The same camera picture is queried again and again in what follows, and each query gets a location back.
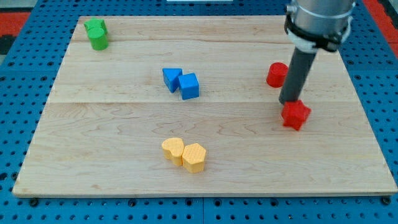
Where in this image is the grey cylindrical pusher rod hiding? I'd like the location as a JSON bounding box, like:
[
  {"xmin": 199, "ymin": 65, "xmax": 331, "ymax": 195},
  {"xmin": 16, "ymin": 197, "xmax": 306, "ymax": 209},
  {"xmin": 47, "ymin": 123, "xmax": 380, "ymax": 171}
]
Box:
[{"xmin": 279, "ymin": 48, "xmax": 316, "ymax": 105}]

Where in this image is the red cylinder block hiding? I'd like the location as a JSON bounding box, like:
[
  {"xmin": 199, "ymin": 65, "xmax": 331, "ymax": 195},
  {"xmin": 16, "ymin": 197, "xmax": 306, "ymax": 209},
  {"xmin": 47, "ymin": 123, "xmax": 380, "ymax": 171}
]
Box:
[{"xmin": 266, "ymin": 62, "xmax": 289, "ymax": 88}]

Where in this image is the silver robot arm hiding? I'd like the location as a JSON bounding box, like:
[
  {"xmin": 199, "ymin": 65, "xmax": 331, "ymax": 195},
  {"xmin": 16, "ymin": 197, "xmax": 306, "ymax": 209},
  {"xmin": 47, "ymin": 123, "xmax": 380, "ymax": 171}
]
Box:
[{"xmin": 279, "ymin": 0, "xmax": 356, "ymax": 105}]

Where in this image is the red star block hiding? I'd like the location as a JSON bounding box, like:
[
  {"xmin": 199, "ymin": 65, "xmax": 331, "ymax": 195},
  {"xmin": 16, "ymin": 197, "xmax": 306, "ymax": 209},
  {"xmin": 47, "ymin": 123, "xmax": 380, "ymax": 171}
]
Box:
[{"xmin": 281, "ymin": 100, "xmax": 312, "ymax": 131}]

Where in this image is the blue cube block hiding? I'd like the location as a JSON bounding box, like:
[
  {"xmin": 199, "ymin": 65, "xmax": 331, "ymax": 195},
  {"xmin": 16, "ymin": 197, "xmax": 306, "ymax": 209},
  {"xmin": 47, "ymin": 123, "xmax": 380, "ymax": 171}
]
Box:
[{"xmin": 178, "ymin": 73, "xmax": 200, "ymax": 100}]

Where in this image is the blue triangle block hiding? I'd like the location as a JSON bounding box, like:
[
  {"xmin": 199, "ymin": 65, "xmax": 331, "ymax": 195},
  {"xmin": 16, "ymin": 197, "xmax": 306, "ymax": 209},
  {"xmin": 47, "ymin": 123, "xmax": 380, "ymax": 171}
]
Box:
[{"xmin": 162, "ymin": 68, "xmax": 182, "ymax": 93}]

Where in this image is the wooden board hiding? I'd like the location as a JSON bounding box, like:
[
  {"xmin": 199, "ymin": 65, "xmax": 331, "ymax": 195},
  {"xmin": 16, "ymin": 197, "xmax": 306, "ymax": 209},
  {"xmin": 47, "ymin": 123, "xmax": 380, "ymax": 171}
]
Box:
[{"xmin": 12, "ymin": 16, "xmax": 397, "ymax": 198}]

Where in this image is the yellow hexagon block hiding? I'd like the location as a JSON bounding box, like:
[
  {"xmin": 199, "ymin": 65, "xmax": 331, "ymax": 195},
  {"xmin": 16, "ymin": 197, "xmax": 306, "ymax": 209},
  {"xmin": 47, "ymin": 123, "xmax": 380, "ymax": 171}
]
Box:
[{"xmin": 182, "ymin": 143, "xmax": 206, "ymax": 173}]

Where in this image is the yellow heart block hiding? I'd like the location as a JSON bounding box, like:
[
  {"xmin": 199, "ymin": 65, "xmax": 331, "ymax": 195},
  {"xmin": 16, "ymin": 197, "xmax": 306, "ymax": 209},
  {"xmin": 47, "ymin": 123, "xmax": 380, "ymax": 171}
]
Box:
[{"xmin": 161, "ymin": 138, "xmax": 185, "ymax": 166}]

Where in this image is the green cylinder block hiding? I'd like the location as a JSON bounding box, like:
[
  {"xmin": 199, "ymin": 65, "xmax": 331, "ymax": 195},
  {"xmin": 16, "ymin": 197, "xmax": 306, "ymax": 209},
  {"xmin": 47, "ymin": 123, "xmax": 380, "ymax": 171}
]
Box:
[{"xmin": 88, "ymin": 27, "xmax": 108, "ymax": 50}]

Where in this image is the green star block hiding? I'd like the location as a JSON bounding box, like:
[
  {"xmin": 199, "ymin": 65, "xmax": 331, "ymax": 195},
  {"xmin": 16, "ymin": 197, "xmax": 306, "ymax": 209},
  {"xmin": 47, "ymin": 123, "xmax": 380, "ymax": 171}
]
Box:
[{"xmin": 84, "ymin": 17, "xmax": 108, "ymax": 34}]

